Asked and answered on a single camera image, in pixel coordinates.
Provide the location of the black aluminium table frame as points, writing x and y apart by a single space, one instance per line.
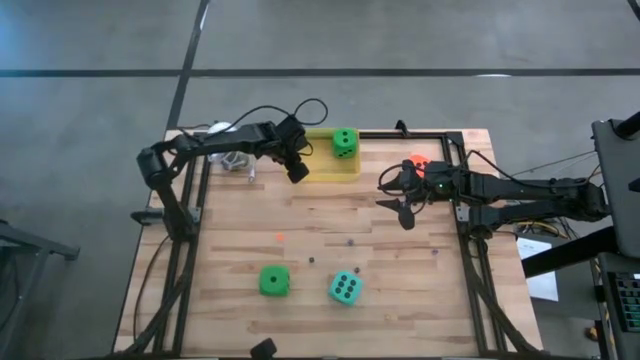
430 135

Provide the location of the grey clamp bracket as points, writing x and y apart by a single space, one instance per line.
145 216

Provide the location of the white mushroom-shaped lamp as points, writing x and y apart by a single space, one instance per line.
220 128

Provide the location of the grey metal stand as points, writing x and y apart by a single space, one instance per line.
30 242

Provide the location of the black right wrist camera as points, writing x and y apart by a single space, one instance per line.
407 170

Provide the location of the black diagonal beam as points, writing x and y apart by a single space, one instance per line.
565 252

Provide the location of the black table-level camera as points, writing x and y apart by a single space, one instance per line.
264 349

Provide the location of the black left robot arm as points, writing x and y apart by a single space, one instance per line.
225 142

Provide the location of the black control keypad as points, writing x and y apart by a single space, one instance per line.
627 300

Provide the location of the small orange translucent die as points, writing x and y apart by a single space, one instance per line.
280 237

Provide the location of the yellow translucent tray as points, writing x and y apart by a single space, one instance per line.
325 167

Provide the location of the white paper sheet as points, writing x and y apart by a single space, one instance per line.
542 285

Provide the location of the orange foam die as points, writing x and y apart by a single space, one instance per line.
420 160

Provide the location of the teal foam die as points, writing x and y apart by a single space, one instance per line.
345 288

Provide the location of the silver corner bracket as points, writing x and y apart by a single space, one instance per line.
462 212
195 214

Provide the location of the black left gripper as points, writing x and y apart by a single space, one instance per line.
285 132

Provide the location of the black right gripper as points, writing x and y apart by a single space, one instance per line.
437 185

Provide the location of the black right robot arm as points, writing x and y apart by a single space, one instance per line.
525 187

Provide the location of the black curved bracket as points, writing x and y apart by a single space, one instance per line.
401 127

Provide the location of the green foam die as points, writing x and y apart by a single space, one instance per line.
267 289
345 145

